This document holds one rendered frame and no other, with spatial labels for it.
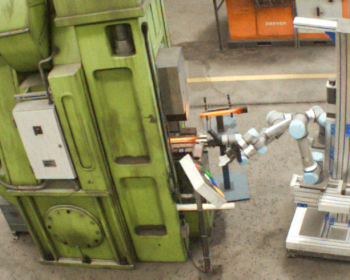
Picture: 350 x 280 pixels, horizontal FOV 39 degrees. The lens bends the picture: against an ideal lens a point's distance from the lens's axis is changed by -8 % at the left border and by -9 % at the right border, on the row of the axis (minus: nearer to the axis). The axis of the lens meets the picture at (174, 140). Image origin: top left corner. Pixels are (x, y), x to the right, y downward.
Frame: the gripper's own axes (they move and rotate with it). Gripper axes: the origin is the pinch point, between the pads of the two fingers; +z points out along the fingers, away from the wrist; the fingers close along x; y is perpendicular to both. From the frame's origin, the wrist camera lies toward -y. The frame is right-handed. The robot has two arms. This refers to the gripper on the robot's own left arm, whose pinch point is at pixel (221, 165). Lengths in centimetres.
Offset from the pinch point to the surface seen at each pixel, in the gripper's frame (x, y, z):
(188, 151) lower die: -37.3, -0.2, 15.5
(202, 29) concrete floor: -437, -155, -63
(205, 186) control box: 27.3, 19.0, 12.7
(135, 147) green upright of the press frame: -27, 43, 37
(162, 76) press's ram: -35, 66, -12
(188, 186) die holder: -38, -29, 37
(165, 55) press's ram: -51, 68, -23
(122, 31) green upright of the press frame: -22, 119, -17
